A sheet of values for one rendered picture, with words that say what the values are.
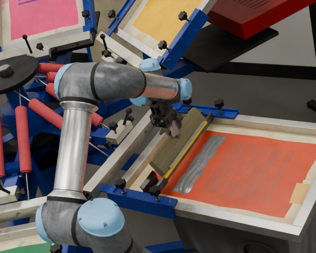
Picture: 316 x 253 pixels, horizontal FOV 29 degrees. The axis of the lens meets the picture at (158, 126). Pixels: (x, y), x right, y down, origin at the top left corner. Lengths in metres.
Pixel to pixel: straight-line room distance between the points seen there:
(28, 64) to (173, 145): 0.83
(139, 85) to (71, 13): 1.79
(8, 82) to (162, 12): 0.86
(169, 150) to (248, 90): 2.27
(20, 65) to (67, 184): 1.20
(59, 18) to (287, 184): 1.80
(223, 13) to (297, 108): 1.30
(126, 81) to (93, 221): 0.41
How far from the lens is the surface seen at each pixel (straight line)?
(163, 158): 2.36
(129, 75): 1.78
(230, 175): 2.38
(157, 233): 3.64
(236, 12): 3.21
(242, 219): 2.15
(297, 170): 2.35
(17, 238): 2.50
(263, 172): 2.37
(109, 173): 2.47
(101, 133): 2.69
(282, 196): 2.26
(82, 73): 1.80
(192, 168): 2.45
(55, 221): 1.75
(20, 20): 3.66
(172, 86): 2.04
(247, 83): 4.68
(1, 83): 2.79
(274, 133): 2.54
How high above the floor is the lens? 2.49
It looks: 34 degrees down
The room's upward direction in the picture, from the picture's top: 18 degrees counter-clockwise
